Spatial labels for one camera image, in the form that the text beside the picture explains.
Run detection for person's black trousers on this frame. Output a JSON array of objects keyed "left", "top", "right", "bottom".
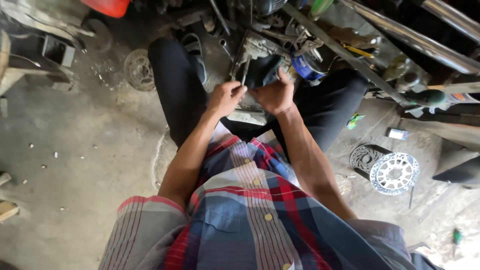
[{"left": 147, "top": 37, "right": 370, "bottom": 164}]

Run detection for dark blue rag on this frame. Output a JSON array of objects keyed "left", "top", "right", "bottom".
[{"left": 244, "top": 55, "right": 284, "bottom": 90}]

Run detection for red plastic container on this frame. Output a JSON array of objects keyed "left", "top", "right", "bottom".
[{"left": 79, "top": 0, "right": 131, "bottom": 19}]

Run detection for person's plaid shirt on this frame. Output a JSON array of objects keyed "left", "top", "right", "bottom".
[{"left": 98, "top": 122, "right": 445, "bottom": 270}]

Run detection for grey metal tray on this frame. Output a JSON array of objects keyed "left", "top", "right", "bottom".
[{"left": 225, "top": 30, "right": 297, "bottom": 124}]

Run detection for person's right hand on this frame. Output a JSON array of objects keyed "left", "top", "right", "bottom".
[{"left": 249, "top": 68, "right": 296, "bottom": 117}]

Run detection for chrome exhaust pipe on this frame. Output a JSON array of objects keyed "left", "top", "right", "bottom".
[{"left": 339, "top": 0, "right": 480, "bottom": 75}]

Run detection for person's left hand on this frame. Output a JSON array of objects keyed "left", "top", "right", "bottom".
[{"left": 206, "top": 80, "right": 248, "bottom": 118}]

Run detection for green wrapper scrap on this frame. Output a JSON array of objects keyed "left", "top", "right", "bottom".
[{"left": 346, "top": 112, "right": 366, "bottom": 130}]

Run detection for small white blue box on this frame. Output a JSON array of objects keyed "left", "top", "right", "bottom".
[{"left": 386, "top": 128, "right": 410, "bottom": 141}]

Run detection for silver brake disc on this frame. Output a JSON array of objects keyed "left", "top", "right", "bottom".
[{"left": 370, "top": 152, "right": 420, "bottom": 196}]

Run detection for blue round tin can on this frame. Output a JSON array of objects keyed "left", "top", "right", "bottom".
[{"left": 290, "top": 49, "right": 330, "bottom": 82}]

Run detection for long dark metal bar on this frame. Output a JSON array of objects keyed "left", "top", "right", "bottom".
[{"left": 282, "top": 3, "right": 413, "bottom": 107}]

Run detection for green handled screwdriver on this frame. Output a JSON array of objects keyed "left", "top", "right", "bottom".
[{"left": 452, "top": 228, "right": 463, "bottom": 257}]

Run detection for rusty sprocket disc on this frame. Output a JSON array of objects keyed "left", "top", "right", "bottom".
[{"left": 124, "top": 49, "right": 156, "bottom": 92}]

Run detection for green plastic bottle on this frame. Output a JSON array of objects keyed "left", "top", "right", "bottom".
[{"left": 309, "top": 0, "right": 334, "bottom": 21}]

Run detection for thin metal rod tool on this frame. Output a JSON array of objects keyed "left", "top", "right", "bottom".
[{"left": 240, "top": 56, "right": 251, "bottom": 86}]

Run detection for person's grey sandal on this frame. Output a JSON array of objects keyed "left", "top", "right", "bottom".
[{"left": 181, "top": 33, "right": 208, "bottom": 85}]

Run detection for yellow handled screwdriver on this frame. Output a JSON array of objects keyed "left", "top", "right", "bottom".
[{"left": 342, "top": 43, "right": 375, "bottom": 59}]

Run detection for wooden block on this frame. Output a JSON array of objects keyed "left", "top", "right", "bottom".
[{"left": 0, "top": 200, "right": 20, "bottom": 223}]

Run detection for dark metal box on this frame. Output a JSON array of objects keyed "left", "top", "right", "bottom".
[{"left": 41, "top": 34, "right": 76, "bottom": 68}]

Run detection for dark brake disc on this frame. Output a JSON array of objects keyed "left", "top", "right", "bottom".
[{"left": 349, "top": 143, "right": 392, "bottom": 181}]

